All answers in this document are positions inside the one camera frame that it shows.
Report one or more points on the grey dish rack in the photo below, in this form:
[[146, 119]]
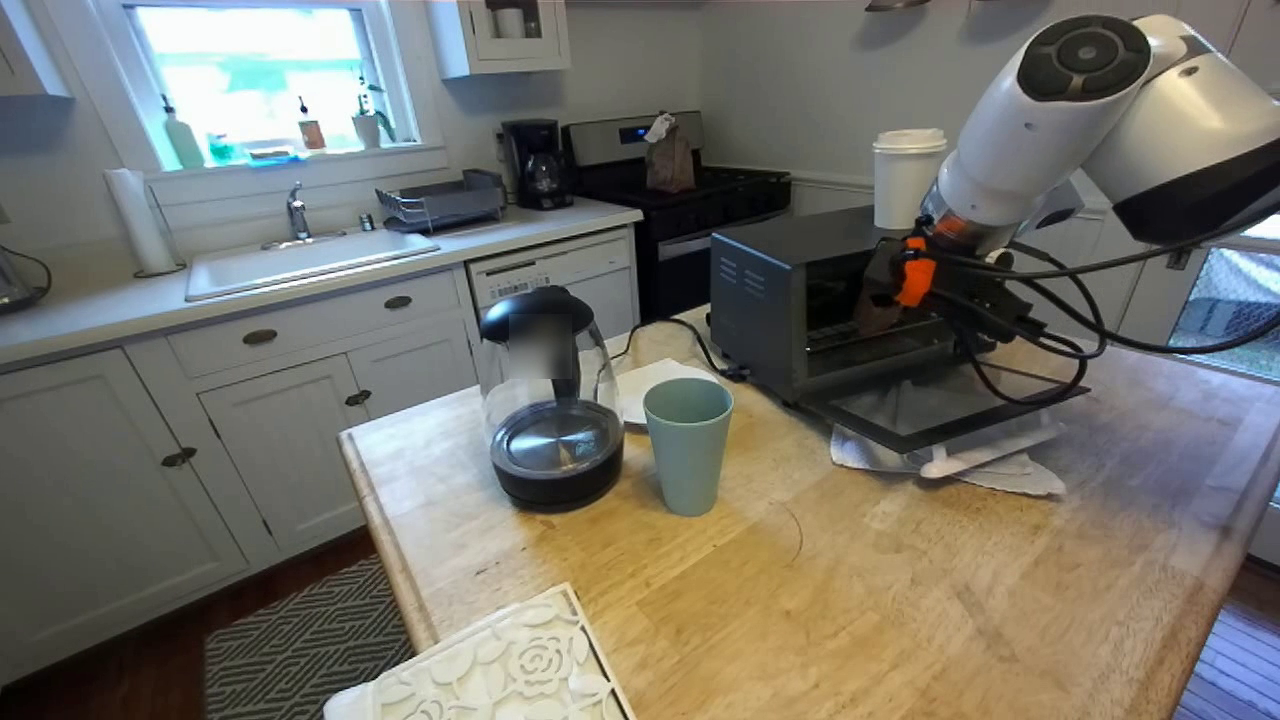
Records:
[[441, 200]]

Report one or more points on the white paper towel sheet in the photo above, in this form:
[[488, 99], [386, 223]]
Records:
[[1012, 470]]

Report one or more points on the white patterned trivet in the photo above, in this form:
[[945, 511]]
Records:
[[507, 663]]

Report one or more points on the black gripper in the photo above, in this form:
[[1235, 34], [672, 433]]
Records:
[[906, 281]]

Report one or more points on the glass carafe with black lid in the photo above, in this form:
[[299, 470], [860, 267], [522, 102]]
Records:
[[551, 440]]

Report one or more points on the white kitchen sink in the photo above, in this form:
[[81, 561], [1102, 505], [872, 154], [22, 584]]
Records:
[[305, 262]]

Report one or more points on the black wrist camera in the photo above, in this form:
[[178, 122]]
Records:
[[984, 303]]

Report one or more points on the white kitchen base cabinets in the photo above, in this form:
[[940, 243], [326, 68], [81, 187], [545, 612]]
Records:
[[123, 455]]

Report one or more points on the grey patterned rug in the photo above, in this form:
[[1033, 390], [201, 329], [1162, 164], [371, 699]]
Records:
[[305, 647]]

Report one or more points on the small brown bottle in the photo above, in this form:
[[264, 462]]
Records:
[[311, 128]]

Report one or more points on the white wall cabinet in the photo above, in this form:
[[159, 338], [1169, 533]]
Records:
[[500, 39]]

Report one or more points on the white lidded paper cup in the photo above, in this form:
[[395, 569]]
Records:
[[910, 183]]

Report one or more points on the white paper towel roll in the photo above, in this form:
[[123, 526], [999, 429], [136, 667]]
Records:
[[143, 223]]

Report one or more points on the brown paper bag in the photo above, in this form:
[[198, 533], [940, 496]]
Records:
[[669, 162]]

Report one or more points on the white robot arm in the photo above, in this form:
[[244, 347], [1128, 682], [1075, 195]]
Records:
[[1064, 122]]

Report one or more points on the chrome faucet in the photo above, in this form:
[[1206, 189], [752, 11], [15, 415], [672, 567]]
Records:
[[299, 215]]

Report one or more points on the kitchen window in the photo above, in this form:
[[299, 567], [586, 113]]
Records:
[[254, 66]]

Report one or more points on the black coffee maker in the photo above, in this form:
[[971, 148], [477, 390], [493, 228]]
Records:
[[536, 164]]

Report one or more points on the clear green soap bottle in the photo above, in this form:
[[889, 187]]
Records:
[[181, 143]]

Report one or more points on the teal plastic cup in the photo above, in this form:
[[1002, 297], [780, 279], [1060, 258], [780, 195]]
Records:
[[685, 444]]

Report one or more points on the black steel stove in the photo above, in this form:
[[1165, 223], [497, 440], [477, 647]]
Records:
[[692, 223]]

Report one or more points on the white plant pot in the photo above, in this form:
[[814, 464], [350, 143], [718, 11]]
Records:
[[367, 128]]

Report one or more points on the white dishwasher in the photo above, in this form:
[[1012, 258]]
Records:
[[563, 275]]

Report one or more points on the glass oven door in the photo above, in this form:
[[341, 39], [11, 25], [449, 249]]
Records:
[[945, 402]]

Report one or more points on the dark grey toaster oven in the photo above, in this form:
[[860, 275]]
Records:
[[780, 303]]

